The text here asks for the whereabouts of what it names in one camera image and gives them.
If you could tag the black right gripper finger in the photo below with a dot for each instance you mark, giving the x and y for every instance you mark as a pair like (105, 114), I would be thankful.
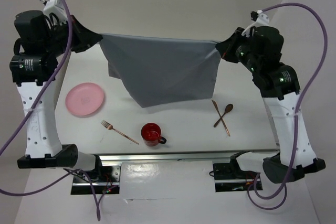
(221, 48)
(226, 43)

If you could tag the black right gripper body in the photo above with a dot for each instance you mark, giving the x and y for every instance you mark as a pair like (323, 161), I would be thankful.
(235, 50)

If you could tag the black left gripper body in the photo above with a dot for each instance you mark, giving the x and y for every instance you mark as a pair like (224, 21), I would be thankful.
(62, 38)

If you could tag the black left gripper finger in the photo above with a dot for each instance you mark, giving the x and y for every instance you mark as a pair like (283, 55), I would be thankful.
(82, 45)
(88, 35)

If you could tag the pink plastic plate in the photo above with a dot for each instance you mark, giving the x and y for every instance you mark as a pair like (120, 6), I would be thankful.
(84, 99)

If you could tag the copper knife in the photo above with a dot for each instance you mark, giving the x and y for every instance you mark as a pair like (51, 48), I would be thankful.
(217, 109)

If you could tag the grey cloth placemat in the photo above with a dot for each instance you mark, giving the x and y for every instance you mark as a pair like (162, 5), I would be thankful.
(158, 71)

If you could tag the red enamel mug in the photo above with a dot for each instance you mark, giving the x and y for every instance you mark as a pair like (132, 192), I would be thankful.
(151, 134)

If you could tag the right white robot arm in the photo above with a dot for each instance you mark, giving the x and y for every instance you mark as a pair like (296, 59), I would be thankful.
(279, 87)

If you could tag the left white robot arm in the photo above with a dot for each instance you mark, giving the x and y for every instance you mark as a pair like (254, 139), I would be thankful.
(33, 68)

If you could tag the copper spoon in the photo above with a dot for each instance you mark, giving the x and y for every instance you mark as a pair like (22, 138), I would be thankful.
(228, 109)

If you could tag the copper fork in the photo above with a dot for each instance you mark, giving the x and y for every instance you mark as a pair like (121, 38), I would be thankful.
(109, 126)

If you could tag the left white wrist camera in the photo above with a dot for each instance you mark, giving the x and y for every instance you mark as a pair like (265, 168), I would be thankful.
(55, 7)

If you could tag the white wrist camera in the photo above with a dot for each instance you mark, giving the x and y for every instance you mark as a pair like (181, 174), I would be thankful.
(258, 18)
(55, 7)

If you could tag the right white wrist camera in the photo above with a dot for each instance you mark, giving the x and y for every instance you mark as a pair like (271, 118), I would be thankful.
(258, 18)

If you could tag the aluminium rail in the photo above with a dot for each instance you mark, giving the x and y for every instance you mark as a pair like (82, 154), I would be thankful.
(221, 156)

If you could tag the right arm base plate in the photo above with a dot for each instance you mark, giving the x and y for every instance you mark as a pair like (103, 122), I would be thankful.
(227, 180)

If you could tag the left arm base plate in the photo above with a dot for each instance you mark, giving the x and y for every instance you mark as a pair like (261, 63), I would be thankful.
(105, 180)

